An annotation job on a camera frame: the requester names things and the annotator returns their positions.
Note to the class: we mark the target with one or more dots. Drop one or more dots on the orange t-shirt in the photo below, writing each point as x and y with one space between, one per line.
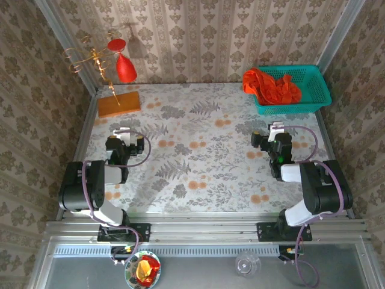
270 87

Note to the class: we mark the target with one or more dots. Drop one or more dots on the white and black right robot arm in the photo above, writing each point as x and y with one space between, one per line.
325 186

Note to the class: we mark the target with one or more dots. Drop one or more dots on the teal plastic basket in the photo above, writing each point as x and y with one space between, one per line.
312 87

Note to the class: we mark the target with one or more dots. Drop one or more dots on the floral tablecloth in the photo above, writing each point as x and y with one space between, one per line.
195 180

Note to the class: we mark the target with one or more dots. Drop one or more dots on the red goblet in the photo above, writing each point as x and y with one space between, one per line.
124 70

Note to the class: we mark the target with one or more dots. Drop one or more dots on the red foil wrapper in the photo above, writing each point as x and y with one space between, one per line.
154 265

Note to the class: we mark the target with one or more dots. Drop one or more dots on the gold foil wrapper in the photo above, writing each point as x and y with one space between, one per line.
142 268

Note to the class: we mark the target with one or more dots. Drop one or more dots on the clear plastic cup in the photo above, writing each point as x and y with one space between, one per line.
247 264

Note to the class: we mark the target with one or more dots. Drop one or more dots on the floral patterned bowl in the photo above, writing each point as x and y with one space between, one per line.
130 271

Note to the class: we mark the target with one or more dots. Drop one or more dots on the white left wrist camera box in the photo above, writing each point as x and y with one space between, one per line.
122 134

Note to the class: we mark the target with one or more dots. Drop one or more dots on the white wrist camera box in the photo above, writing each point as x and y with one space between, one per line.
122 134
275 130

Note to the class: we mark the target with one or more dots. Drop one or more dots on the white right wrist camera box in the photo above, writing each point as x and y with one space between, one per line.
275 130

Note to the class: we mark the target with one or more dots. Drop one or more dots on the aluminium side rail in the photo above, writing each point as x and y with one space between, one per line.
85 126
326 135

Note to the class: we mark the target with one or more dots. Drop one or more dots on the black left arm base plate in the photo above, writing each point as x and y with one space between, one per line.
141 231

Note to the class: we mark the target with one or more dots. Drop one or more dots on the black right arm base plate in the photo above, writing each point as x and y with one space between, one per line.
264 231

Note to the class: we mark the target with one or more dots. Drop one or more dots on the aluminium mounting rail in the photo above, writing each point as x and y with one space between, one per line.
204 228

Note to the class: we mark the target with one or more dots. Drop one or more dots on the aluminium frame post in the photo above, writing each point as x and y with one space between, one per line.
342 30
55 24

